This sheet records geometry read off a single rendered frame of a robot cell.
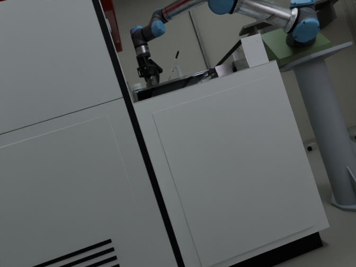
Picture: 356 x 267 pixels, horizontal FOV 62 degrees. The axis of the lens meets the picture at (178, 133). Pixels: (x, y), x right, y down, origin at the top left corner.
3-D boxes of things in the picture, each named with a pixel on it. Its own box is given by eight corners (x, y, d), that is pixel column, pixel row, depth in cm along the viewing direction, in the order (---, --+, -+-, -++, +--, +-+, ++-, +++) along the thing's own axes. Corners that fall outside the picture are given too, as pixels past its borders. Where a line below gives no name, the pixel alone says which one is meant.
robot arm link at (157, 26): (160, 12, 157) (144, 21, 162) (156, 24, 150) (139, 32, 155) (168, 25, 161) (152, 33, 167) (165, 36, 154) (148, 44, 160)
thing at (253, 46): (250, 69, 129) (240, 38, 129) (218, 91, 184) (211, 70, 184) (269, 63, 131) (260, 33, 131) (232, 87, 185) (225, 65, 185)
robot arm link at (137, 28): (138, 23, 156) (125, 29, 160) (144, 43, 156) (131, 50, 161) (146, 26, 163) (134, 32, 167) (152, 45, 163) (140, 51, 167)
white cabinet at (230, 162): (197, 301, 117) (132, 104, 117) (172, 230, 213) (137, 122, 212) (339, 244, 125) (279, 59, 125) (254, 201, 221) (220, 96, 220)
